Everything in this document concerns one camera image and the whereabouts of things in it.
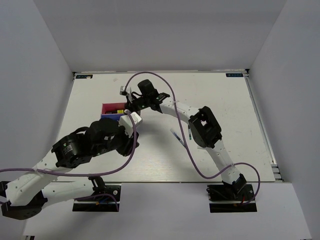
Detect blue ink pen refill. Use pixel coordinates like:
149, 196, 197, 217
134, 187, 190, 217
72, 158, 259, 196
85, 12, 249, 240
170, 128, 186, 148

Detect green ink pen refill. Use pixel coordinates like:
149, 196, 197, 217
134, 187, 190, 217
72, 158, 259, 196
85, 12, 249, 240
188, 125, 193, 140

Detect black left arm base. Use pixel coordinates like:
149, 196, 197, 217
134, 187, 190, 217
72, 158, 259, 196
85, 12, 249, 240
72, 184, 122, 213

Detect corner table sticker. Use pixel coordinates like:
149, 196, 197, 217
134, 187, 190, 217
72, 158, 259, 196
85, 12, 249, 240
225, 73, 244, 78
75, 74, 93, 79

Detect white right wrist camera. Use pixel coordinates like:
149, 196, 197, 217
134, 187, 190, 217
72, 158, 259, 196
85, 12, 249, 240
119, 86, 132, 100

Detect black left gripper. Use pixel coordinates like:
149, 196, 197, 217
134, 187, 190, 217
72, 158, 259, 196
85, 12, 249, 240
93, 117, 141, 157

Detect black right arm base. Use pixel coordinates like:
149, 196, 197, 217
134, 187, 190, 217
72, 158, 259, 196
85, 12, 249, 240
206, 184, 258, 213

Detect left corner table sticker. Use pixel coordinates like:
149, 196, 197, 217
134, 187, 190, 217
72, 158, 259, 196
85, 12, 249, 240
75, 74, 93, 79

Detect right corner table sticker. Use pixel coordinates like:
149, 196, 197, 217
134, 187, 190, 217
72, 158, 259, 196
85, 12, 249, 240
225, 73, 244, 78

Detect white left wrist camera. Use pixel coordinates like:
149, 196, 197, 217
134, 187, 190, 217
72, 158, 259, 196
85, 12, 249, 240
118, 112, 143, 138

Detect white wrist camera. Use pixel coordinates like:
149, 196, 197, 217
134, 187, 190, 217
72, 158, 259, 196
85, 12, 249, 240
118, 112, 143, 138
119, 86, 132, 100

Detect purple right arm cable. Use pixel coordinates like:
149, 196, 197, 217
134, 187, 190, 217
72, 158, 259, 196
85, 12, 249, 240
124, 71, 261, 206

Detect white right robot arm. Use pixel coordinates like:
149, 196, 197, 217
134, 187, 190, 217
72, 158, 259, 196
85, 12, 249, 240
120, 79, 247, 200

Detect orange cap black highlighter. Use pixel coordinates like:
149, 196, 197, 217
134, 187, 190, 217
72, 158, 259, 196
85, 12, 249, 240
105, 111, 117, 115

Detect pink blue tiered organizer box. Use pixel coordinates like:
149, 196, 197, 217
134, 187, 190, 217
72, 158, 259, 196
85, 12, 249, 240
100, 102, 126, 121

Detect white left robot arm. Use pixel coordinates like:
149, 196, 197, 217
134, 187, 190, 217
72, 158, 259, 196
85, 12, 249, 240
0, 115, 143, 220

